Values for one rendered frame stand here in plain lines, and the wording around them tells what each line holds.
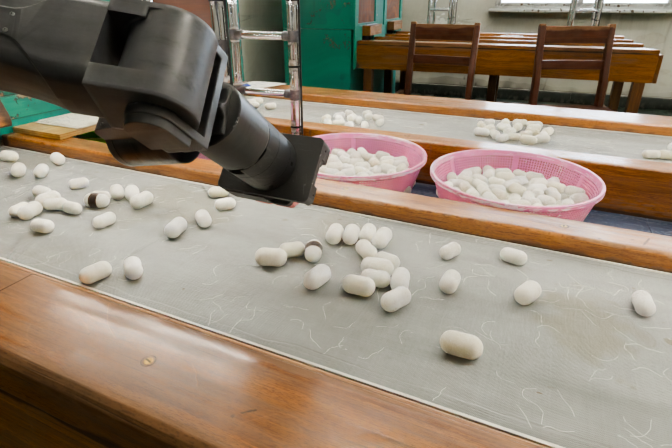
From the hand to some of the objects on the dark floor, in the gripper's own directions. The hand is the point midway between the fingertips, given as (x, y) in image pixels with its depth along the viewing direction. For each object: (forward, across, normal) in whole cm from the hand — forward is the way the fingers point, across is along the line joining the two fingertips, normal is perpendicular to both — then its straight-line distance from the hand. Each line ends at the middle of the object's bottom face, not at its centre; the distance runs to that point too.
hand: (305, 192), depth 53 cm
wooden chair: (+238, +40, +87) cm, 257 cm away
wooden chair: (+230, -39, +81) cm, 247 cm away
